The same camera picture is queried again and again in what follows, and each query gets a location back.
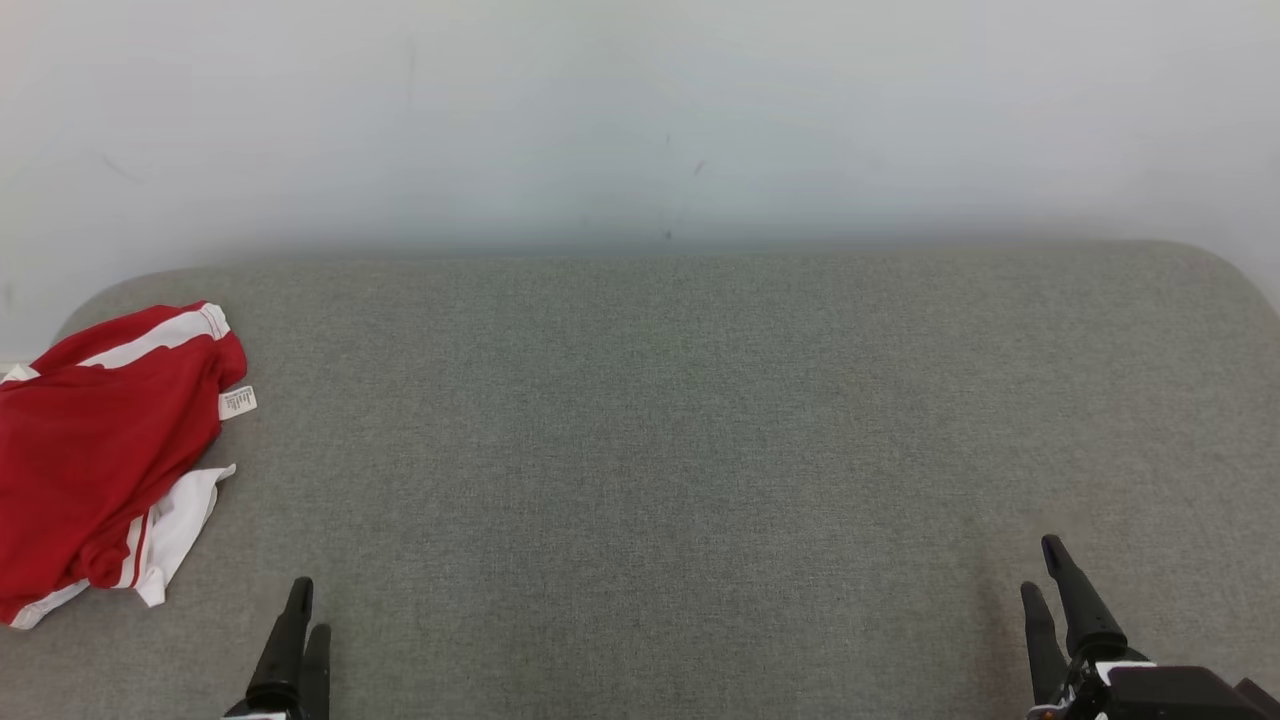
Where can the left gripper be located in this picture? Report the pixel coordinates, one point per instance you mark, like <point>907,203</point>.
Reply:
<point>260,716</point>

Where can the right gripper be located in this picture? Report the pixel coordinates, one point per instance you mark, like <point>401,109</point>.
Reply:
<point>1160,695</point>

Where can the red jersey with white sleeves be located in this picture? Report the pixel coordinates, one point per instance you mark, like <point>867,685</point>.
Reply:
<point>80,470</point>

